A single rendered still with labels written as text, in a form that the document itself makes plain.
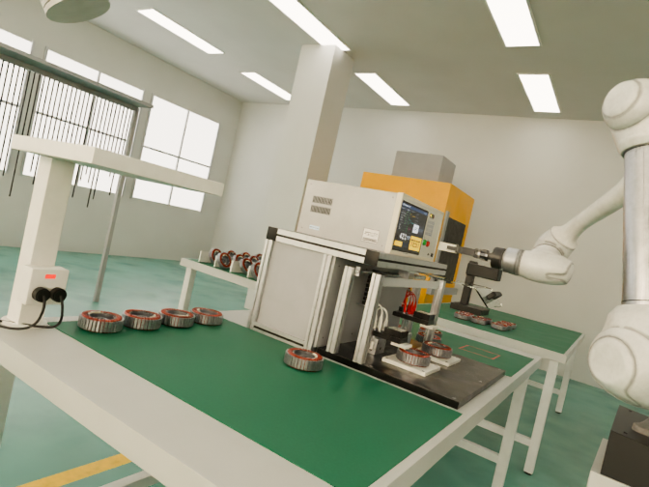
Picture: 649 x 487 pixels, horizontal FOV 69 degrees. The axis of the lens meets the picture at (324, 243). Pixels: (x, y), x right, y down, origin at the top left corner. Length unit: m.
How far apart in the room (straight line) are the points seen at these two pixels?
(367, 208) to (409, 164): 4.22
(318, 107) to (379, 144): 2.39
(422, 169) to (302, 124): 1.52
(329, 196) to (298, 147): 4.05
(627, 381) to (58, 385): 1.12
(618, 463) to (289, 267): 1.03
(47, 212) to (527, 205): 6.30
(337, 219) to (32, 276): 0.94
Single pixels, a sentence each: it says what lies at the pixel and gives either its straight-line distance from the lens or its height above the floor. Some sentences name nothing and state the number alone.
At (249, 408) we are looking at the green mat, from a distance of 1.04.
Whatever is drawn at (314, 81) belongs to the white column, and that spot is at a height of 2.85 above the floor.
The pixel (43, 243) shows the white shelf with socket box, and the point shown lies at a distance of 1.35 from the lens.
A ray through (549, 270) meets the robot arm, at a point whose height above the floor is 1.18.
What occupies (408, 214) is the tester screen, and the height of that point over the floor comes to 1.26.
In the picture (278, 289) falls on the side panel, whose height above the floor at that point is 0.91.
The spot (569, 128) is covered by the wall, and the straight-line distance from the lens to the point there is 7.18.
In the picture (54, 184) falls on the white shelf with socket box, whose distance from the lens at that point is 1.34.
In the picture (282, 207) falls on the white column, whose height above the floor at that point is 1.31.
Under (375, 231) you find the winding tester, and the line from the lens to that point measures 1.59.
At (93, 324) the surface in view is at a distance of 1.38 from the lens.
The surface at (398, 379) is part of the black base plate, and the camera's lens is 1.44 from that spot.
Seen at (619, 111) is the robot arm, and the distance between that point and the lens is 1.33.
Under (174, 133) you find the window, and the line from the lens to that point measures 8.83.
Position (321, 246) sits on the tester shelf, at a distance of 1.53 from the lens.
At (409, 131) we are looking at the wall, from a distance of 7.75.
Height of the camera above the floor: 1.14
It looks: 1 degrees down
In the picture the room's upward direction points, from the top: 13 degrees clockwise
